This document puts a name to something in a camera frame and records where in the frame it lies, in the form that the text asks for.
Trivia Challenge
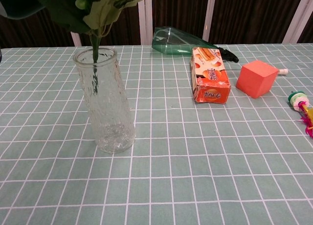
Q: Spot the green transparent plastic bottle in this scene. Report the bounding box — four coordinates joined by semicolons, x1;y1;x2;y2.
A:
151;26;220;56

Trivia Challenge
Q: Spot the orange snack carton box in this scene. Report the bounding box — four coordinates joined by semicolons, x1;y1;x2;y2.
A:
190;46;232;105

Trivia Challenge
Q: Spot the orange-red cube block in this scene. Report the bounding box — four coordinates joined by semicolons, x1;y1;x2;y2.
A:
235;60;280;99

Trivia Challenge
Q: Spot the pink artificial flower bouquet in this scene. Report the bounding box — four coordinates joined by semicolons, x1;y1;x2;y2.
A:
34;0;149;95

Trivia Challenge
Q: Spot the dark brown curtain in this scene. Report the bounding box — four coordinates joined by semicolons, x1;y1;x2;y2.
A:
0;0;313;50

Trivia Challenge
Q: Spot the black spray trigger head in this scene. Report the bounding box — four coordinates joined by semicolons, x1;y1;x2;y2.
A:
218;46;239;63

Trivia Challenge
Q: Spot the green white-grid tablecloth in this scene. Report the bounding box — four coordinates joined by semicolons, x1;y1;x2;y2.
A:
0;43;313;225

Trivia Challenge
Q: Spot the white frame post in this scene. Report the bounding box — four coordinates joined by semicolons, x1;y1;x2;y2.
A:
70;31;82;47
282;0;313;44
202;0;218;41
136;0;154;45

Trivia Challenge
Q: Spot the colourful green yellow toy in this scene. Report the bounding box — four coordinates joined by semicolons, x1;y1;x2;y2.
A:
286;91;313;139

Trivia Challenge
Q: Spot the textured transparent glass vase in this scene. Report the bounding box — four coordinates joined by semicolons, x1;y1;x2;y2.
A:
73;45;136;154

